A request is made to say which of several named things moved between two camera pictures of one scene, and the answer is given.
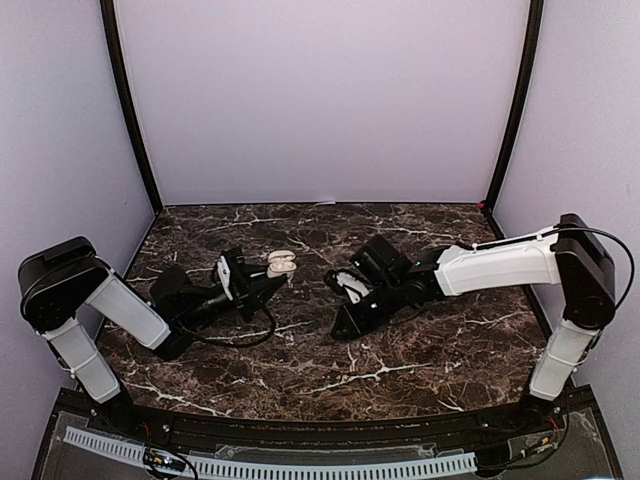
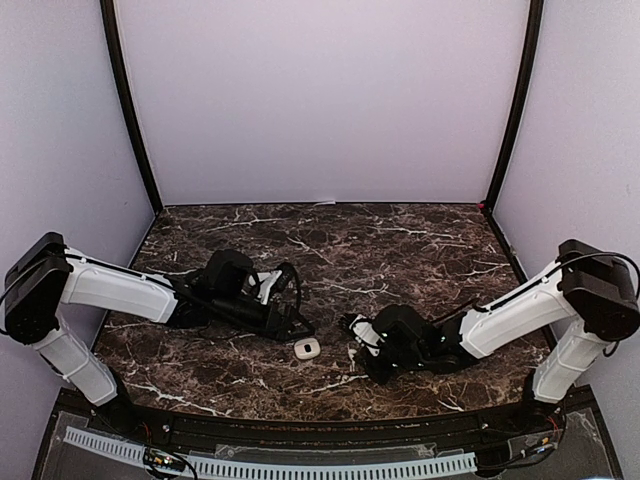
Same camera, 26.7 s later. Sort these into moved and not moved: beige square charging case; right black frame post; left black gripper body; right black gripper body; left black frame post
Moved: beige square charging case; right black gripper body; left black gripper body
Not moved: right black frame post; left black frame post
